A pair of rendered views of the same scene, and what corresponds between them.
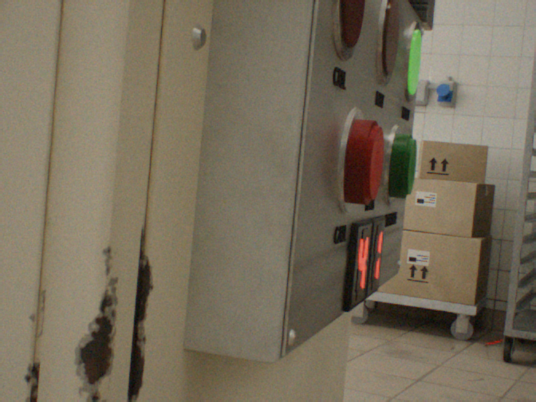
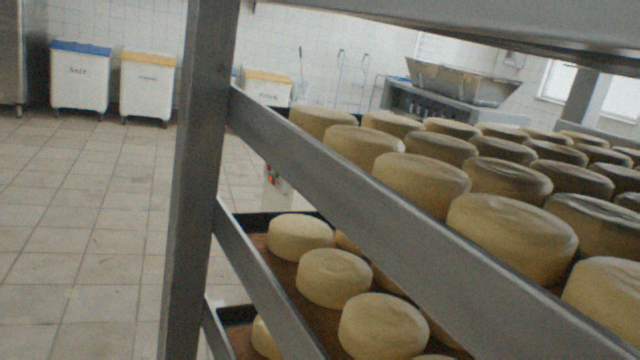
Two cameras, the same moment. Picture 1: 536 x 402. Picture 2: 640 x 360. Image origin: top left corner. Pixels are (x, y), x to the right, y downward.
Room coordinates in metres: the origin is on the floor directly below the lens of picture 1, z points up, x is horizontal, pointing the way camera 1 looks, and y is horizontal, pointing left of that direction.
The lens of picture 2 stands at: (1.84, -1.27, 1.39)
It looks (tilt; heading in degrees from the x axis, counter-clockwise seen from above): 18 degrees down; 134
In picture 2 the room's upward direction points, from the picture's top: 11 degrees clockwise
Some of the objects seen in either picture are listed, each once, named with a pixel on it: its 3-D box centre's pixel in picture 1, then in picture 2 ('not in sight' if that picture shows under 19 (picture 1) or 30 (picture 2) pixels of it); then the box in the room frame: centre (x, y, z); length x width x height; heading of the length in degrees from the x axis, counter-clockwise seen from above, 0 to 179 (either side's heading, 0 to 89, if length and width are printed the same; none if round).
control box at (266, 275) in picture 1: (337, 136); (277, 169); (0.36, -0.03, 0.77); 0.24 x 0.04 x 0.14; 164
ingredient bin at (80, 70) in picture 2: not in sight; (82, 79); (-3.47, 0.34, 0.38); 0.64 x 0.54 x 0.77; 157
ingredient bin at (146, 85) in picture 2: not in sight; (147, 88); (-3.19, 0.93, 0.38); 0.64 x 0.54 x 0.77; 155
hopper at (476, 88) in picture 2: not in sight; (456, 82); (0.61, 0.81, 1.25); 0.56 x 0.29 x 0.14; 164
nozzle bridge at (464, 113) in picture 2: not in sight; (443, 129); (0.61, 0.81, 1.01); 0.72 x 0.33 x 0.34; 164
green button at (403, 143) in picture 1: (395, 165); not in sight; (0.41, -0.06, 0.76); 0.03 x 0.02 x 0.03; 164
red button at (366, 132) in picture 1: (354, 161); not in sight; (0.31, -0.03, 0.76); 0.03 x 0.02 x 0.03; 164
